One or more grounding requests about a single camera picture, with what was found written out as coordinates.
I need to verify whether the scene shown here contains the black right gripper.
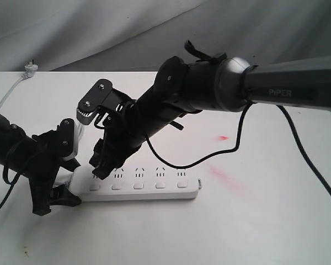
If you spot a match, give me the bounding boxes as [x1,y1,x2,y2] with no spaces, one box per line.
[89,98,140,179]

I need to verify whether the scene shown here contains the grey backdrop cloth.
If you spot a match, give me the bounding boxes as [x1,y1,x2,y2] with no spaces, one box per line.
[0,1,331,71]

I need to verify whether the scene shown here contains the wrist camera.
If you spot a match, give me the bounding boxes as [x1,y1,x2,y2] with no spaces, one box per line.
[57,118,78,161]
[77,79,121,125]

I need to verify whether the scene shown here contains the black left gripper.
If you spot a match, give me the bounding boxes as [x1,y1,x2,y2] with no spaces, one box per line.
[28,130,82,216]

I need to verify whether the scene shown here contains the white five-socket power strip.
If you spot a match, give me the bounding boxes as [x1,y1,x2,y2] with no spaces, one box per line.
[69,166,202,203]

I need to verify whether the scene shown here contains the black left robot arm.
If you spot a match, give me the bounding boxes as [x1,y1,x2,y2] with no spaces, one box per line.
[0,114,82,216]

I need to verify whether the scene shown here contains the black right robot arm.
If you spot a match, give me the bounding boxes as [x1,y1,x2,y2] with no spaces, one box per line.
[89,43,331,179]

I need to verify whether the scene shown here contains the grey power cord with plug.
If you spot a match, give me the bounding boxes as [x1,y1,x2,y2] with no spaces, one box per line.
[0,73,85,166]

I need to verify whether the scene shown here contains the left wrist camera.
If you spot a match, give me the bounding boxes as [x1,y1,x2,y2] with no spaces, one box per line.
[57,118,78,161]

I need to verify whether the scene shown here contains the white wall plug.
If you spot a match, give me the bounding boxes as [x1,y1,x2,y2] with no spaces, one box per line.
[22,60,39,80]

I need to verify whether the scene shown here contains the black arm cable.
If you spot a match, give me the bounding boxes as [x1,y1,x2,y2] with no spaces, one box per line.
[0,137,38,221]
[124,102,331,221]

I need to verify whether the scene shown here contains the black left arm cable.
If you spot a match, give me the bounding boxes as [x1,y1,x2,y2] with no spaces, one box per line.
[0,137,38,221]

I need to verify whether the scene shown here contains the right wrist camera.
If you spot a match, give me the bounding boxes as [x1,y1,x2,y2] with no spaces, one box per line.
[77,79,121,125]

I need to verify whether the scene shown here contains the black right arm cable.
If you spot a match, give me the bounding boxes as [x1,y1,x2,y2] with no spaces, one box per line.
[124,102,331,221]

